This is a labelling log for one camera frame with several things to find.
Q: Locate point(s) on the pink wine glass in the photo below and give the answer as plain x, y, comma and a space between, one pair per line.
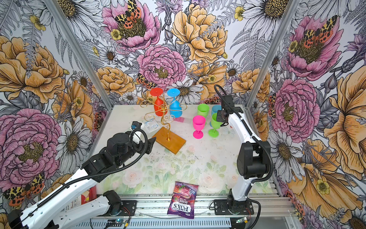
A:
198, 125

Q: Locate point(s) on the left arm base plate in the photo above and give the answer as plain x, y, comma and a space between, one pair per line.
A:
122, 208

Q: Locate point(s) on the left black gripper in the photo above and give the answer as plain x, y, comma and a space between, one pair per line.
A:
149, 143

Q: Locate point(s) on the white red cardboard box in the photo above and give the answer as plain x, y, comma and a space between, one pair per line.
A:
84, 198

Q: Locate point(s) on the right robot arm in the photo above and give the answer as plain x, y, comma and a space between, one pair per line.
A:
254, 162

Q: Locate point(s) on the purple Fox's candy bag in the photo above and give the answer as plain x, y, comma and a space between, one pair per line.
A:
183, 200

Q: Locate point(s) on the blue wine glass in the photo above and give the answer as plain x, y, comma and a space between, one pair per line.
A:
174, 107
215, 109

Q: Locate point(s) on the gold wire glass rack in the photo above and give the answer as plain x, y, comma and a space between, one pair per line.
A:
164, 136

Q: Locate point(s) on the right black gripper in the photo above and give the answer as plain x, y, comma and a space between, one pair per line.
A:
218, 117

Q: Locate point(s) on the red wine glass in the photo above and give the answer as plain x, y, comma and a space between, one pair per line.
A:
159, 104

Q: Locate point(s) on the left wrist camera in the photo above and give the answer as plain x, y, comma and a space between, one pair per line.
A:
136, 137

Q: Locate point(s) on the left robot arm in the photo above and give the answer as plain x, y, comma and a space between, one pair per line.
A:
122, 151

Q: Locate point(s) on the green circuit board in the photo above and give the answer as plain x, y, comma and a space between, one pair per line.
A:
117, 222

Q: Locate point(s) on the green wine glass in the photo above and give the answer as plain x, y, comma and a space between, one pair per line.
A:
215, 124
203, 110

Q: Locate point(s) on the pink flat strip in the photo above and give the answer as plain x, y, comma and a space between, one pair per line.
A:
180, 119

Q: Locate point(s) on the clear surgical mask packet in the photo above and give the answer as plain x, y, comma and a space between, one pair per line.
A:
151, 126

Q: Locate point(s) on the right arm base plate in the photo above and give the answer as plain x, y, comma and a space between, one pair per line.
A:
232, 207

